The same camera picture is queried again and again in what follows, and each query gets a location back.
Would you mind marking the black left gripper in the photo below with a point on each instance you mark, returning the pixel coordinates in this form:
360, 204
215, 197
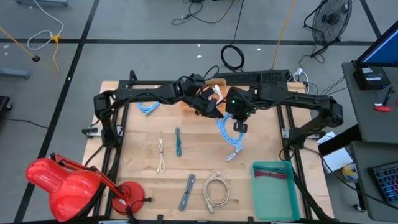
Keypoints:
205, 101

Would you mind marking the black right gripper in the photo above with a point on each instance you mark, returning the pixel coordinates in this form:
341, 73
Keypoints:
241, 104

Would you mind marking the green plastic bin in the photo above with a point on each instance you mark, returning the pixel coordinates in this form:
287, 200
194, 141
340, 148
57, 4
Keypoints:
273, 202

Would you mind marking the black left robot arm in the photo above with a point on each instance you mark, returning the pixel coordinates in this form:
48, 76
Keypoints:
140, 93

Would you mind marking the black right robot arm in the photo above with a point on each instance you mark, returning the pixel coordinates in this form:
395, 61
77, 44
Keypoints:
298, 99

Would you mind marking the orange plastic bin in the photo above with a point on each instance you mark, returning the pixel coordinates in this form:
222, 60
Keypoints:
220, 81

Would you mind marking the black power strip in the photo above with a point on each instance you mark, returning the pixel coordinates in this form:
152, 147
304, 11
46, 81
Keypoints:
264, 76

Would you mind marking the black flat panel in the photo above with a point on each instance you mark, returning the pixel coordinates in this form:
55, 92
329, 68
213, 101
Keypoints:
339, 140

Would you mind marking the white paper sheet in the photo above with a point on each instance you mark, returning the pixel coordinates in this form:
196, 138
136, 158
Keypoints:
337, 160

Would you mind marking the black floor fan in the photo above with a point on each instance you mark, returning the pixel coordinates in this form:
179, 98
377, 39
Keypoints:
331, 18

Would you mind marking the yellow and blue round object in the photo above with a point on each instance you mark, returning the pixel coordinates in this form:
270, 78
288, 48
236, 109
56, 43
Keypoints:
350, 171

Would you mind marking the small black computer box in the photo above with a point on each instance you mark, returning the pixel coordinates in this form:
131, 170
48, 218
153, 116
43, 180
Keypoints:
371, 77

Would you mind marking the grey desk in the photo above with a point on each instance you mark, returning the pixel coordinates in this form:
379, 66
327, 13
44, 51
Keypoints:
379, 130

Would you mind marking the red small object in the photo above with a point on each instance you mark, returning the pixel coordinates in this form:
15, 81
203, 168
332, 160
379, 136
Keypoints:
384, 108

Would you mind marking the black pen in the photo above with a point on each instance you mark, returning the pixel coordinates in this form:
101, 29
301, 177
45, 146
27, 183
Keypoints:
388, 95

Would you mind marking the computer monitor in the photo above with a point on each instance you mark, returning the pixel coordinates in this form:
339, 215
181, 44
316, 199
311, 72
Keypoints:
382, 49

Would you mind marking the backlit black keyboard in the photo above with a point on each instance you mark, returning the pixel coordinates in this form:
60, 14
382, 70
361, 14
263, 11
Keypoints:
387, 182

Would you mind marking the red desk lamp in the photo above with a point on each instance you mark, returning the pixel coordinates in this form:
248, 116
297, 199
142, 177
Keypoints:
68, 189

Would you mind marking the black round floor puck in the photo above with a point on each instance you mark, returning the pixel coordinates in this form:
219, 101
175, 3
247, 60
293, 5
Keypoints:
36, 58

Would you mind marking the grey stand foot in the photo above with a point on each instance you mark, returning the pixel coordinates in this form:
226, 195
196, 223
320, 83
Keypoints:
43, 2

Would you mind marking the grey floor bar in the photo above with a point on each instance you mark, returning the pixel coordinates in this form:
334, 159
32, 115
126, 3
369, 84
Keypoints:
12, 73

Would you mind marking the black object with caster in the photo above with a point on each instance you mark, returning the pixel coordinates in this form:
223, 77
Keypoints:
3, 105

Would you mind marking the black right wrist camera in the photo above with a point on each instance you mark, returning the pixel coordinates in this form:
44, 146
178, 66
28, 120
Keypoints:
240, 127

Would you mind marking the grey metal bracket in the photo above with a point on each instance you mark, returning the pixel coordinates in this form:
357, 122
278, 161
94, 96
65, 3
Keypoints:
285, 133
91, 131

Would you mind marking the black aluminium table frame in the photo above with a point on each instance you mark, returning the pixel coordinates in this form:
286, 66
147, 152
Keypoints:
306, 203

